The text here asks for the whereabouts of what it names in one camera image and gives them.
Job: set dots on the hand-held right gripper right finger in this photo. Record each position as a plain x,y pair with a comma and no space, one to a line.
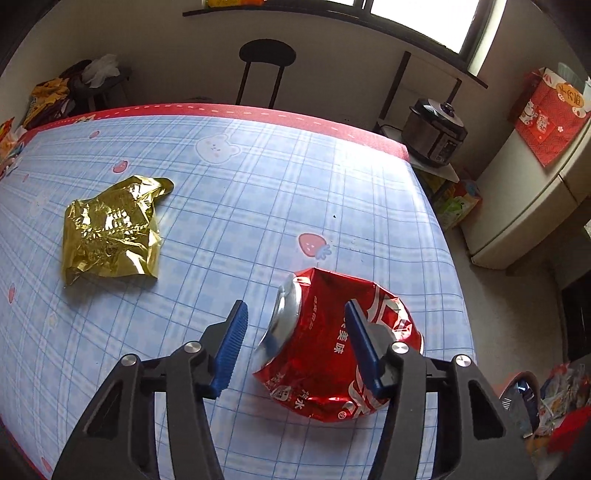
362,350

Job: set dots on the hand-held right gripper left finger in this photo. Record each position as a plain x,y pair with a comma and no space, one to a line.
228,350

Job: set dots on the crushed red can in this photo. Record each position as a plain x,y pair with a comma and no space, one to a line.
314,350

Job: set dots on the reddish brown plastic bin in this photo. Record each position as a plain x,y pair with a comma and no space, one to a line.
561,438

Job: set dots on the gold foil wrapper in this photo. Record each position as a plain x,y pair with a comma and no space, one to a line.
111,230

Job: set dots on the colourful shopping bag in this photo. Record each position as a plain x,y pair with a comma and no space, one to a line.
459,207

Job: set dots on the white side table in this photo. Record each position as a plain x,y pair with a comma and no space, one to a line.
438,171

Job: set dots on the cream refrigerator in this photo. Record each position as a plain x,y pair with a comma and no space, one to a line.
508,217

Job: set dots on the electric pressure cooker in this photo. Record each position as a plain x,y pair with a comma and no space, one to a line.
434,138

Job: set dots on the red printed gift bag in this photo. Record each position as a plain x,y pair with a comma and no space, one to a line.
549,124

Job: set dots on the black round-back chair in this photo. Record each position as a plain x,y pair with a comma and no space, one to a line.
268,51

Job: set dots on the orange snack packet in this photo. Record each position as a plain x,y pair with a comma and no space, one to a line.
9,138

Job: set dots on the white plastic bag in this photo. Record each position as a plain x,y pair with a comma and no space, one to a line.
101,69

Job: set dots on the yellow snack bag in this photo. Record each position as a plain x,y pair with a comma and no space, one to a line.
46,99

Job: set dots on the window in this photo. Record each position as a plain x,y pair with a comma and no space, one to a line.
415,18

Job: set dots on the yellow packet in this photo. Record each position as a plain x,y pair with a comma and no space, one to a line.
231,2

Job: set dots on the black metal chair frame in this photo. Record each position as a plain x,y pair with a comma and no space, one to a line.
400,78

